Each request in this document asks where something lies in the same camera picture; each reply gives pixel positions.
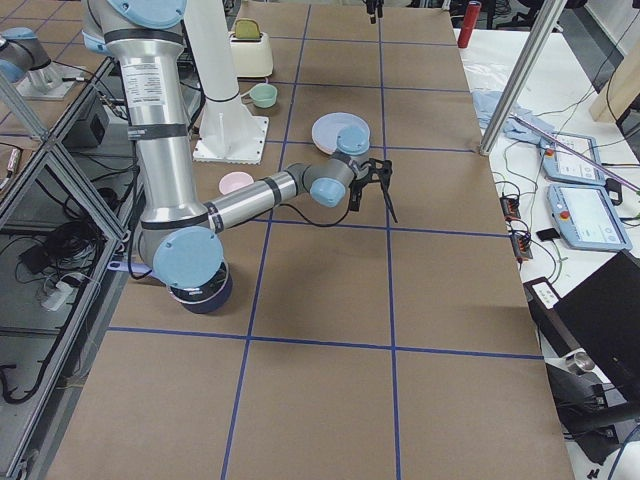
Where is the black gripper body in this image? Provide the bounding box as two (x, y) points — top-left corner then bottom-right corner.
(350, 160), (379, 198)

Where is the light blue plate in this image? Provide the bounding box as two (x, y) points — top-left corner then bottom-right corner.
(311, 112), (370, 145)

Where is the pink plate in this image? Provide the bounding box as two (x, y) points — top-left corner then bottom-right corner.
(315, 142), (337, 155)

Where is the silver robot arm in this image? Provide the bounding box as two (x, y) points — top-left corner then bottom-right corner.
(83, 1), (372, 291)

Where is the red cylinder bottle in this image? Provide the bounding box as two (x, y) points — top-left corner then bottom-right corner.
(457, 1), (482, 49)

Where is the pink bowl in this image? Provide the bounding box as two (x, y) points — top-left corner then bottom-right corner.
(218, 171), (254, 195)

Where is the light blue cloth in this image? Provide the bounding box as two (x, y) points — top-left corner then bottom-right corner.
(472, 89), (556, 146)

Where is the cream toaster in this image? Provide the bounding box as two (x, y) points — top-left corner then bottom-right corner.
(229, 18), (274, 78)

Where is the green bowl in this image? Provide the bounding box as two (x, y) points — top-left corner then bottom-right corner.
(249, 83), (278, 109)

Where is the upper teach pendant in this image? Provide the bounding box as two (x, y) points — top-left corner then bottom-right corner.
(539, 132), (605, 186)

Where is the teach pendant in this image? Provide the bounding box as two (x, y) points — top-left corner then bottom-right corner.
(539, 132), (605, 186)
(547, 183), (633, 252)

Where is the dark pot with glass lid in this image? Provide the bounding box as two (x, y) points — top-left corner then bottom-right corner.
(107, 260), (233, 314)

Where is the lower teach pendant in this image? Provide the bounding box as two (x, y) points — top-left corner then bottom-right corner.
(547, 183), (633, 252)

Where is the white power strip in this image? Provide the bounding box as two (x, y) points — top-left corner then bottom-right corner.
(531, 281), (559, 309)

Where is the black laptop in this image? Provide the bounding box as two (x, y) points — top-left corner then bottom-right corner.
(524, 250), (639, 400)

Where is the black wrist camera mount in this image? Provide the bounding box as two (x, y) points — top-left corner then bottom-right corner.
(369, 158), (393, 183)

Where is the black braided camera cable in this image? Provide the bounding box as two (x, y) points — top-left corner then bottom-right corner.
(273, 174), (400, 228)

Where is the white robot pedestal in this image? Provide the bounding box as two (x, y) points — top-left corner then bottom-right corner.
(184, 0), (269, 164)

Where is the aluminium frame post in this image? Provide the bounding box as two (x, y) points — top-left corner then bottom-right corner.
(479, 0), (566, 156)

